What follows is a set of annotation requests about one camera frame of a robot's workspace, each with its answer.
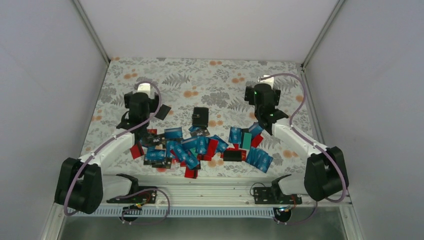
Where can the blue card beside teal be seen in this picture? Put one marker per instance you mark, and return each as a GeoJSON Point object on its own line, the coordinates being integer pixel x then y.
{"type": "Point", "coordinates": [235, 135]}

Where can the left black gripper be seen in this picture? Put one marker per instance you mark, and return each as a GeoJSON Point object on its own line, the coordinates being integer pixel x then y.
{"type": "Point", "coordinates": [154, 103]}

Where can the red card far left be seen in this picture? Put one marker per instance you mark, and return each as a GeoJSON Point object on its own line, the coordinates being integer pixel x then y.
{"type": "Point", "coordinates": [137, 151]}

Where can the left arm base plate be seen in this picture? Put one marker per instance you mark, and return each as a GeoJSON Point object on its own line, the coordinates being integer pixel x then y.
{"type": "Point", "coordinates": [136, 197]}

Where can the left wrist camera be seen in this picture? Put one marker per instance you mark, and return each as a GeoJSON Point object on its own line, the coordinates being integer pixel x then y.
{"type": "Point", "coordinates": [144, 88]}

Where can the grey perforated cable duct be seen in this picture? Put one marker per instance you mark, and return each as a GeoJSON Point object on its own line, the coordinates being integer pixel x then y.
{"type": "Point", "coordinates": [203, 212]}

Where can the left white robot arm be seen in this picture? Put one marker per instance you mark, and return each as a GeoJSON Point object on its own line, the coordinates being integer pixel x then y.
{"type": "Point", "coordinates": [83, 183]}

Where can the red card bottom centre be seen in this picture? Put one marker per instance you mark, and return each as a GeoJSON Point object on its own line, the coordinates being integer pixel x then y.
{"type": "Point", "coordinates": [191, 173]}

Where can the black leather card holder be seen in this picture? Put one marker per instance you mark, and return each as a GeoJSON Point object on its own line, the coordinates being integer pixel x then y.
{"type": "Point", "coordinates": [200, 117]}

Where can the blue VIP card lower left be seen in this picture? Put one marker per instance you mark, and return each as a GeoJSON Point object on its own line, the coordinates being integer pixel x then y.
{"type": "Point", "coordinates": [154, 155]}

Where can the black card on red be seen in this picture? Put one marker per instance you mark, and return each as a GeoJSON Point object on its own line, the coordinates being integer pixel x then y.
{"type": "Point", "coordinates": [232, 156]}

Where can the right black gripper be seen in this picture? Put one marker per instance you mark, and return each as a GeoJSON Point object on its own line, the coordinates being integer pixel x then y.
{"type": "Point", "coordinates": [249, 95]}

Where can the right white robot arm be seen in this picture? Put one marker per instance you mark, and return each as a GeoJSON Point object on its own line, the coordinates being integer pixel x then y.
{"type": "Point", "coordinates": [325, 176]}

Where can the floral table mat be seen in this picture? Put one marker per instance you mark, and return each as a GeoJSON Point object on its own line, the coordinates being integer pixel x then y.
{"type": "Point", "coordinates": [210, 94]}

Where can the aluminium rail frame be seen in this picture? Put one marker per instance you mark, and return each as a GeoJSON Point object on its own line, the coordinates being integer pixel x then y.
{"type": "Point", "coordinates": [222, 186]}

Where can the blue card near teal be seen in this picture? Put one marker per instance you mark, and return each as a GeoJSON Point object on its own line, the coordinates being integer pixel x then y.
{"type": "Point", "coordinates": [255, 129]}

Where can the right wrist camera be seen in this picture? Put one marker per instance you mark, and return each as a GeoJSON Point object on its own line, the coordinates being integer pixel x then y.
{"type": "Point", "coordinates": [266, 79]}

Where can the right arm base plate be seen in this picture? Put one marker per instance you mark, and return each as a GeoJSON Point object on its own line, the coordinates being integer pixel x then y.
{"type": "Point", "coordinates": [272, 196]}

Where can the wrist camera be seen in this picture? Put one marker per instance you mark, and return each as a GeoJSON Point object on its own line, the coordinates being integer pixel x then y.
{"type": "Point", "coordinates": [144, 88]}
{"type": "Point", "coordinates": [266, 79]}

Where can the black VIP card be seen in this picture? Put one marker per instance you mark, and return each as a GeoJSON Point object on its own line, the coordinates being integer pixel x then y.
{"type": "Point", "coordinates": [153, 140]}

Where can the blue VIP card stack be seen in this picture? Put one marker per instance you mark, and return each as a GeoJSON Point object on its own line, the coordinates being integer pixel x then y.
{"type": "Point", "coordinates": [259, 159]}

